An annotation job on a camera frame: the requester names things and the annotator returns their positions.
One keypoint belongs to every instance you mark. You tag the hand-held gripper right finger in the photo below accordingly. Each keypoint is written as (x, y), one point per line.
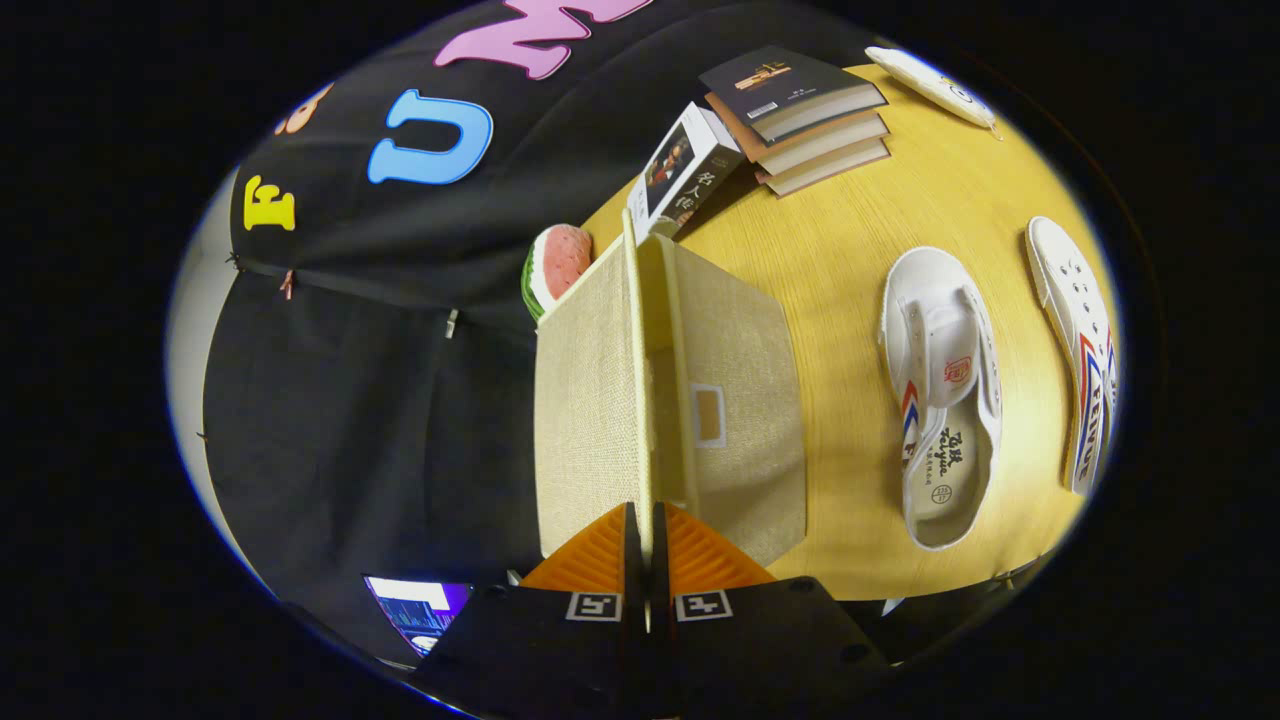
(760, 650)

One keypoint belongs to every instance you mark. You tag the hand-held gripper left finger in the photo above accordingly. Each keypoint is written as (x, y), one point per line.
(540, 650)

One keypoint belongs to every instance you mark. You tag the beige fabric storage box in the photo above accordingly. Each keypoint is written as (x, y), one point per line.
(585, 420)

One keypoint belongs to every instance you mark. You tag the white canvas shoe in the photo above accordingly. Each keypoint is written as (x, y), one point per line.
(940, 340)
(1070, 300)

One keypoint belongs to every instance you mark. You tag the computer monitor screen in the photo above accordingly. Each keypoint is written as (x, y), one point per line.
(420, 610)

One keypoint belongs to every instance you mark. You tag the silver clip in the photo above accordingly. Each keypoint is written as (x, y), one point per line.
(451, 324)

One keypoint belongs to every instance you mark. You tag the watermelon slice toy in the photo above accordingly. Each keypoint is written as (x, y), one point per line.
(560, 265)

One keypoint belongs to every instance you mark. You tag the pink clip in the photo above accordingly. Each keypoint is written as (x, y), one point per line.
(287, 284)

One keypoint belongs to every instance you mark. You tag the portrait cover book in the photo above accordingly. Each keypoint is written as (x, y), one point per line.
(685, 170)

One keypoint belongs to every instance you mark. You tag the black cover book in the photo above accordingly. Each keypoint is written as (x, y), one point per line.
(770, 80)

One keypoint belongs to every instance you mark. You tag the white plush face toy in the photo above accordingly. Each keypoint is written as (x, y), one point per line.
(935, 85)

